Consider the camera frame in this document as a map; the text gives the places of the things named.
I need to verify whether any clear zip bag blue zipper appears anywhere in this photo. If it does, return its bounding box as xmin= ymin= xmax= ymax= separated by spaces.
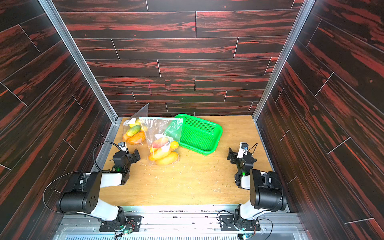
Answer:
xmin=123 ymin=104 xmax=149 ymax=145

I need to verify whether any red yellow mango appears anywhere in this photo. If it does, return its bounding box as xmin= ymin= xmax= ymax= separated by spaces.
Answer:
xmin=152 ymin=137 xmax=169 ymax=149

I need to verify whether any large orange mango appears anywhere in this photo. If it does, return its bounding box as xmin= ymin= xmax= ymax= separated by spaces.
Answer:
xmin=126 ymin=131 xmax=146 ymax=145

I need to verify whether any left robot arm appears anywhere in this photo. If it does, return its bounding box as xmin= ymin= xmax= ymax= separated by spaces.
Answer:
xmin=57 ymin=149 xmax=141 ymax=226

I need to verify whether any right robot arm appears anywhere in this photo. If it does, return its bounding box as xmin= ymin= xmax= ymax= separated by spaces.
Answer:
xmin=227 ymin=144 xmax=287 ymax=223

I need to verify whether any green plastic basket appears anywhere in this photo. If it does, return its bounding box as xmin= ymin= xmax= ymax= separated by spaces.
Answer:
xmin=165 ymin=114 xmax=223 ymax=156

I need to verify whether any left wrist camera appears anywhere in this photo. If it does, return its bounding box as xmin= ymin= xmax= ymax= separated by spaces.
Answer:
xmin=118 ymin=142 xmax=129 ymax=154

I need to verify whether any left black cable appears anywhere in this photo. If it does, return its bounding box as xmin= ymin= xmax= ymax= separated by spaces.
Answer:
xmin=92 ymin=141 xmax=121 ymax=173

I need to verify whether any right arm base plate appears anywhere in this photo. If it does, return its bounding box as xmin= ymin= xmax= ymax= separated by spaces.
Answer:
xmin=218 ymin=214 xmax=261 ymax=232

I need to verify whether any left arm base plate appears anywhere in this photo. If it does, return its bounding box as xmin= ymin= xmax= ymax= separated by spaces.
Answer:
xmin=99 ymin=215 xmax=143 ymax=234

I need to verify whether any aluminium front rail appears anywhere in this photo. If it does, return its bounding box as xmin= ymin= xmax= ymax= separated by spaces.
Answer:
xmin=53 ymin=205 xmax=310 ymax=240

